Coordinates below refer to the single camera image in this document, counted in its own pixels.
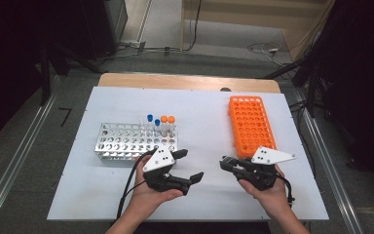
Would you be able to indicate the orange-capped test tube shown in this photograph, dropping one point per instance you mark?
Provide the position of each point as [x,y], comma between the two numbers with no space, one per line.
[171,119]
[164,119]

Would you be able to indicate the aluminium floor rail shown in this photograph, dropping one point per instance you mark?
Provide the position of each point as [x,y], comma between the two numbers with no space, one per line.
[13,162]
[331,172]

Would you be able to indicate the silver metal test tube rack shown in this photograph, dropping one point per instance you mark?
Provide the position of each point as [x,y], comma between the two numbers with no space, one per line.
[117,127]

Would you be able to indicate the black tripod stand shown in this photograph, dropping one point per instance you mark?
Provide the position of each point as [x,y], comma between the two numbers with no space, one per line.
[311,91]
[45,81]

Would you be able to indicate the person's dark clothing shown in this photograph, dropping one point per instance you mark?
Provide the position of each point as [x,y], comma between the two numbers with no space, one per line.
[207,229]

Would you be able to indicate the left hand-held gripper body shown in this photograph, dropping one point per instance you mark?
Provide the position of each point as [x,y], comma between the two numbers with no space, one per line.
[159,161]

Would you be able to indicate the person's right hand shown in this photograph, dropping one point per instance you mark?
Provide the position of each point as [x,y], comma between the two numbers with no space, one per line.
[272,198]

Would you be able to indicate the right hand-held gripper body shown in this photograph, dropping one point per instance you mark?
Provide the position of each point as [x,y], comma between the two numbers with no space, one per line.
[269,156]

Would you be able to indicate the blue-capped test tube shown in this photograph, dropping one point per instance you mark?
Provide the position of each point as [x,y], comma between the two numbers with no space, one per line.
[157,122]
[149,117]

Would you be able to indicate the dark grey cabinet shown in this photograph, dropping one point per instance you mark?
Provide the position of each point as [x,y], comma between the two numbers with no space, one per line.
[115,19]

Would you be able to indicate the person's left hand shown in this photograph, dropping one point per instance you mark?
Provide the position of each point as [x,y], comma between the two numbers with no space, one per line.
[142,198]

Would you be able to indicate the light wooden cabinet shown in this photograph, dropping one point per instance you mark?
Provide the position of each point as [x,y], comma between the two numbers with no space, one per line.
[240,19]

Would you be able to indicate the black curtain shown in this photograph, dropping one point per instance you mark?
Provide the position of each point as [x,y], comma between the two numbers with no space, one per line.
[363,81]

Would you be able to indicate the orange plastic test tube rack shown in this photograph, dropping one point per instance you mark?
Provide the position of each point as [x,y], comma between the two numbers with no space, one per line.
[256,149]

